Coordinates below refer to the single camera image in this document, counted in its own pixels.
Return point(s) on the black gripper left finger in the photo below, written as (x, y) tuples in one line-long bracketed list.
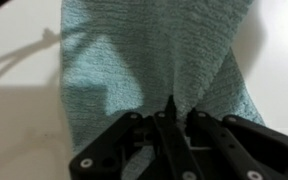
[(107, 156)]

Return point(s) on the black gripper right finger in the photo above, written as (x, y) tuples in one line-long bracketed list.
[(250, 151)]

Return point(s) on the teal terry towel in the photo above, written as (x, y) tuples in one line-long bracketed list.
[(132, 55)]

